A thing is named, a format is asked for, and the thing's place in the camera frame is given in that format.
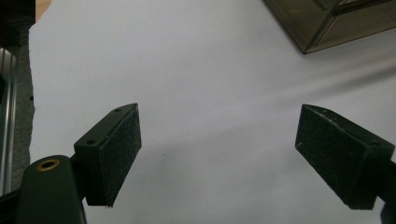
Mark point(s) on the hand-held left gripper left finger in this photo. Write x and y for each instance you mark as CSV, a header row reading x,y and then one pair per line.
x,y
107,158

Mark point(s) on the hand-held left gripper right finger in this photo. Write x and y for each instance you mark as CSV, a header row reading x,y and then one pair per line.
x,y
336,155

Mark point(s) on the brown tinted clear box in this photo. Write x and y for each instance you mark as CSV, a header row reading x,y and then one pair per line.
x,y
336,21

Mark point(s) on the silver metal rail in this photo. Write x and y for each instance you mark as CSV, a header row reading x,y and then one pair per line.
x,y
7,124

